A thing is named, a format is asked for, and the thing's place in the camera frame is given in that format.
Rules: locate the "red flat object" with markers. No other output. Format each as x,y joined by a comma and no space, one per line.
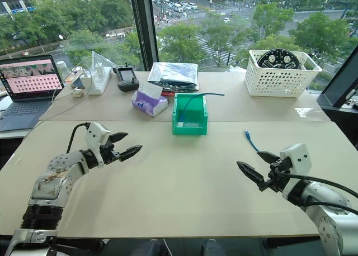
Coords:
167,93

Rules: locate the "white power strip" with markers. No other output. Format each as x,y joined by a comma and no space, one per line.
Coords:
99,81

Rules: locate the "clear water bottle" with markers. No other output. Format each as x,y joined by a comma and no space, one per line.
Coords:
62,70

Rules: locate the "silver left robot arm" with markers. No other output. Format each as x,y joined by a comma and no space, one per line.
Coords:
53,180

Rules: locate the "green plastic bin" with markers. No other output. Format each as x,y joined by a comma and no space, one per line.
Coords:
193,110

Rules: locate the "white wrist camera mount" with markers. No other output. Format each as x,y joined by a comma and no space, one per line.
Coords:
96,133
299,159

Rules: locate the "black remote controller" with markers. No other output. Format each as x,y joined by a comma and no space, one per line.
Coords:
127,78

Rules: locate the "silver foil bag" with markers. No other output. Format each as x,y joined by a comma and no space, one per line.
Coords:
173,73

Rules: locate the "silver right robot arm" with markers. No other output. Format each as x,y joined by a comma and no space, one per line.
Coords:
321,200

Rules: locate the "purple tissue pack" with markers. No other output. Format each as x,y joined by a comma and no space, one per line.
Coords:
148,103

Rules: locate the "black round disc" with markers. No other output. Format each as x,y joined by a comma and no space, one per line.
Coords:
279,59

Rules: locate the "grey laptop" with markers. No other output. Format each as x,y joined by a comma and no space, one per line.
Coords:
28,91

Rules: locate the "clear plastic bag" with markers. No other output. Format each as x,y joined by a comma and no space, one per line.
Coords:
102,59

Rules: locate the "small white round object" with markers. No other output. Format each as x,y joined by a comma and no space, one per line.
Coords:
77,92

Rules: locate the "smartphone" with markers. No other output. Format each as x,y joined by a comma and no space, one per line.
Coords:
79,81

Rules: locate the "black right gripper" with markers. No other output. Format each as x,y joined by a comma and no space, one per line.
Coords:
278,177

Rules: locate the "white perforated plastic basket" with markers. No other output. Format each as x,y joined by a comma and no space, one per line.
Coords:
277,82

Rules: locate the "black window pillar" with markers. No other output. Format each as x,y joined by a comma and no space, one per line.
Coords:
144,29

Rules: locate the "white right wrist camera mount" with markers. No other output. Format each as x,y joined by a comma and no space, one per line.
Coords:
299,159

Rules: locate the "dark monitor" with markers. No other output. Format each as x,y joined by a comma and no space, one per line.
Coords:
341,82

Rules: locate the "black flat bag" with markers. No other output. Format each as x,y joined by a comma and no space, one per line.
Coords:
179,87

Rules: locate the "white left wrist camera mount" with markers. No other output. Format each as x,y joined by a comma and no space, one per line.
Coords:
96,133

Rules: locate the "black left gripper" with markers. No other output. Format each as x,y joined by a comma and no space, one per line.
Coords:
107,154

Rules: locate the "small white block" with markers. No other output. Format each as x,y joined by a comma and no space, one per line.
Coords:
181,124

